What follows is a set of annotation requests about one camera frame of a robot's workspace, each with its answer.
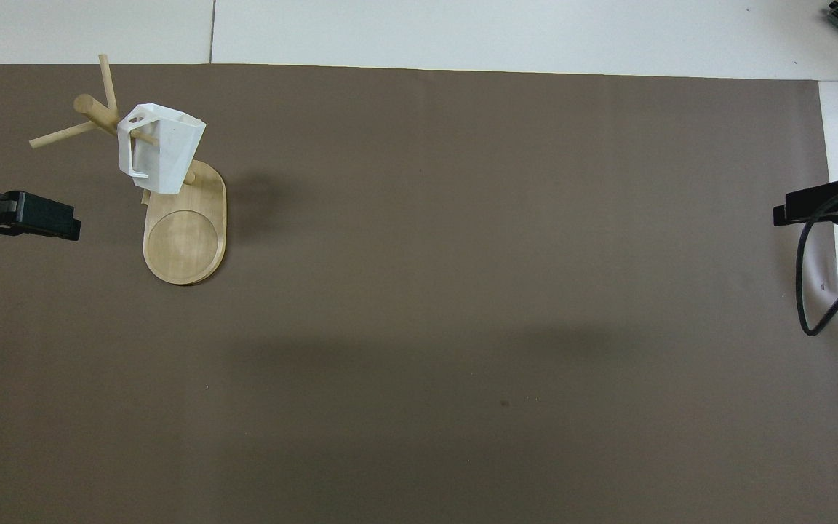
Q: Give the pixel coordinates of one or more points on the wooden cup rack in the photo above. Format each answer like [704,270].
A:
[186,240]

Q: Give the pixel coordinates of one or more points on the white faceted cup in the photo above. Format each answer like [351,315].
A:
[172,156]

